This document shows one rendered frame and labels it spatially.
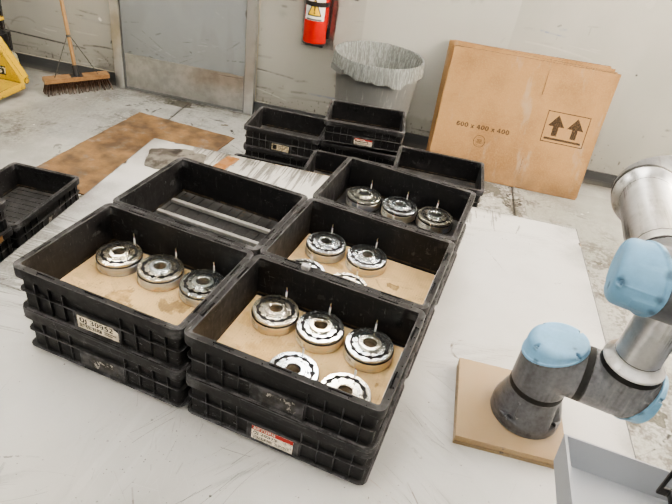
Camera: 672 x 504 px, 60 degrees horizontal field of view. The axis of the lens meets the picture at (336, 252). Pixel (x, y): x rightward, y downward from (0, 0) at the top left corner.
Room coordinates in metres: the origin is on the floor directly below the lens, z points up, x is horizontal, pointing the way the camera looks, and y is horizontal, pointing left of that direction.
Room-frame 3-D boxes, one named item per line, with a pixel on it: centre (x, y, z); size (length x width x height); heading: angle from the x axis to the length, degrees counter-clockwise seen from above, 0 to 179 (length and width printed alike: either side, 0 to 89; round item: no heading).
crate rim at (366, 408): (0.85, 0.03, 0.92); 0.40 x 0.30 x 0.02; 74
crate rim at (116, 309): (0.96, 0.41, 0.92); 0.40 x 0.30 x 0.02; 74
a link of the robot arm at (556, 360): (0.89, -0.47, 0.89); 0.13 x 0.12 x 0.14; 71
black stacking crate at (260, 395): (0.85, 0.03, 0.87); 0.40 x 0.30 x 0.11; 74
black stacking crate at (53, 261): (0.96, 0.41, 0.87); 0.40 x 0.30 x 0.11; 74
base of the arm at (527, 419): (0.89, -0.47, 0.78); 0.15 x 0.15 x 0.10
